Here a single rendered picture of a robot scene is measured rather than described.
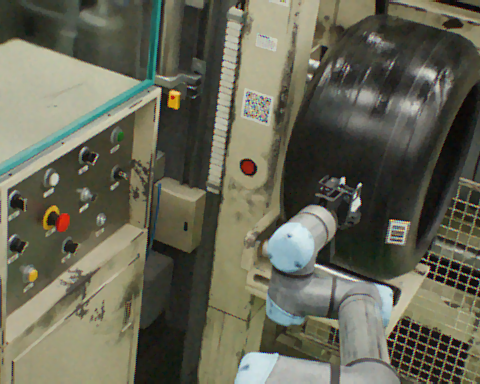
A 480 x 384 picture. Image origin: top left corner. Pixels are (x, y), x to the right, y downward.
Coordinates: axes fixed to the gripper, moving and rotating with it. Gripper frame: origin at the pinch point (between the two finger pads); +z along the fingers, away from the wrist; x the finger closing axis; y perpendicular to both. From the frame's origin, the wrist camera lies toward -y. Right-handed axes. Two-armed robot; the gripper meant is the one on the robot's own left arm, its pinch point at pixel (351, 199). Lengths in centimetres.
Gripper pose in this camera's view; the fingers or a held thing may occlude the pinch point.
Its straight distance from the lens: 197.3
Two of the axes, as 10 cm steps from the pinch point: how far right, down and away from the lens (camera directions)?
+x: -8.8, -3.3, 3.3
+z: 4.3, -3.1, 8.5
